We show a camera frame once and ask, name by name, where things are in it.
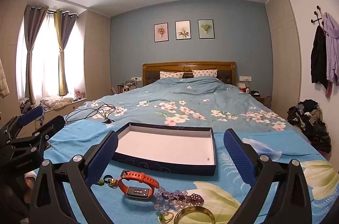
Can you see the framed picture of green leaf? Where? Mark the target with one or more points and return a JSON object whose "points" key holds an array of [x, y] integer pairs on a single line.
{"points": [[205, 29]]}

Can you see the turquoise flower print blanket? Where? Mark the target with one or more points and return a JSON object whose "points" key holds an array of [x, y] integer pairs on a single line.
{"points": [[79, 139]]}

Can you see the purple jacket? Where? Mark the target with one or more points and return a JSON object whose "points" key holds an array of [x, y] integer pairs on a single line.
{"points": [[332, 49]]}

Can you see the framed picture of white flower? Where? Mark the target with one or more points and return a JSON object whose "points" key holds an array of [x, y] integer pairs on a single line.
{"points": [[182, 30]]}

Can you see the narrow beige wardrobe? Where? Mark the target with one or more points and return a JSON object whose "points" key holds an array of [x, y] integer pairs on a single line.
{"points": [[98, 54]]}

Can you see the navy shallow cardboard box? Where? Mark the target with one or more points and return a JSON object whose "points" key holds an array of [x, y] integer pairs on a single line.
{"points": [[159, 144]]}

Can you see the wooden nightstand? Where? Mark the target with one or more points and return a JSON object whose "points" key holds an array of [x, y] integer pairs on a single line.
{"points": [[261, 100]]}

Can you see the black jacket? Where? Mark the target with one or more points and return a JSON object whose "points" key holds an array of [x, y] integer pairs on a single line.
{"points": [[319, 54]]}

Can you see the gold green bangle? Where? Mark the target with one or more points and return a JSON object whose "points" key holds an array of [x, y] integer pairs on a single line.
{"points": [[196, 208]]}

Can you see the wooden bed headboard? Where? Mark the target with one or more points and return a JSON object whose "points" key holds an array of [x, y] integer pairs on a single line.
{"points": [[185, 66]]}

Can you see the framed picture of brown bouquet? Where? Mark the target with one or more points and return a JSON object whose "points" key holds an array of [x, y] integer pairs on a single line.
{"points": [[161, 32]]}

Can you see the pink hanging garment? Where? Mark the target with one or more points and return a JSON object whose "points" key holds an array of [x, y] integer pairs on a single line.
{"points": [[328, 90]]}

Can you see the beige hanging garment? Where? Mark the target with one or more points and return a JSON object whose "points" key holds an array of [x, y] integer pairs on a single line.
{"points": [[3, 78]]}

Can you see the window seat drawer cabinet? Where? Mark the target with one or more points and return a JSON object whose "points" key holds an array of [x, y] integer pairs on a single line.
{"points": [[76, 105]]}

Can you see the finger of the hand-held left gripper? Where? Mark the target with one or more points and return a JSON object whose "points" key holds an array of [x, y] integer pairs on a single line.
{"points": [[31, 115], [50, 128]]}

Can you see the pile of dark clothes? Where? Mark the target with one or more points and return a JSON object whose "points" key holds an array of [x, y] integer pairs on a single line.
{"points": [[309, 120]]}

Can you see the tall beige wardrobe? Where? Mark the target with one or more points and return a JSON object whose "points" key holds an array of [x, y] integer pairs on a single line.
{"points": [[280, 54]]}

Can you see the patterned cloth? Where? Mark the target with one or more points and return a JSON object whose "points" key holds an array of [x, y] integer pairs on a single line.
{"points": [[23, 103]]}

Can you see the blue floral duvet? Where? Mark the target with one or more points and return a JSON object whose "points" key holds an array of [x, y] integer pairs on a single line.
{"points": [[185, 96]]}

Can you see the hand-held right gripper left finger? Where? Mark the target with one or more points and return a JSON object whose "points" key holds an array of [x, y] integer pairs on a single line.
{"points": [[102, 157]]}

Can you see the white wall socket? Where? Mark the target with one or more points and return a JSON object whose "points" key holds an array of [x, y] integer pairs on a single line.
{"points": [[136, 79], [245, 78]]}

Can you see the white sheer curtain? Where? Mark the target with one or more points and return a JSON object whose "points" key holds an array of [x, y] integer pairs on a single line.
{"points": [[45, 54]]}

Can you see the heart print pillow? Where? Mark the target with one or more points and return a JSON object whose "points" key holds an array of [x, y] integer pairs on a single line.
{"points": [[205, 73], [172, 75]]}

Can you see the red smart band watch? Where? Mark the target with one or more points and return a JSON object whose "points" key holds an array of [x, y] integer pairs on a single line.
{"points": [[137, 175]]}

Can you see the row of cosmetic bottles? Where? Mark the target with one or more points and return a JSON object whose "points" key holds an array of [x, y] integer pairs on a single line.
{"points": [[125, 87]]}

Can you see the grey and yellow curtain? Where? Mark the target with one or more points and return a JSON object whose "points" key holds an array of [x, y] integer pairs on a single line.
{"points": [[63, 33]]}

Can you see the black wall coat hooks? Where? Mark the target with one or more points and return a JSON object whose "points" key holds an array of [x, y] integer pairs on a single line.
{"points": [[317, 13]]}

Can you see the small pink fan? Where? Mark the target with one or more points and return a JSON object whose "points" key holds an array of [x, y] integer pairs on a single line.
{"points": [[78, 94]]}

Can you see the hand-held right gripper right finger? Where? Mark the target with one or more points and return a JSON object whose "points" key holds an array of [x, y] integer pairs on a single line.
{"points": [[238, 157]]}

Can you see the pile of pale bedding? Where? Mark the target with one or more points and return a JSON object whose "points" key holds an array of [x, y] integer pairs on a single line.
{"points": [[55, 102]]}

